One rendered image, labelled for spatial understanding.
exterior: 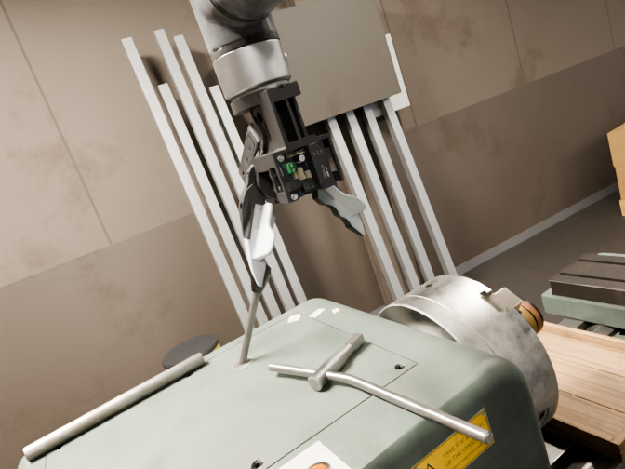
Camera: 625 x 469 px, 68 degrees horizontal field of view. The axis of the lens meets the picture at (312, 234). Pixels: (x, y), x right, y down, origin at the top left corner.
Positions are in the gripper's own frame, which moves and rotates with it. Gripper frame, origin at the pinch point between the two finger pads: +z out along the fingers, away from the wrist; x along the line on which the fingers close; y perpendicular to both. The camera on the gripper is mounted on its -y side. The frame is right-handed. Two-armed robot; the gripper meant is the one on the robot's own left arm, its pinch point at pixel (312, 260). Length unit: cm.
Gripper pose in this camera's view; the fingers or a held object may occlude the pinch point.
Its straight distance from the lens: 56.3
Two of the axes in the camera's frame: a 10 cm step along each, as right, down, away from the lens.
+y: 4.7, 0.4, -8.8
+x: 8.2, -3.9, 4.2
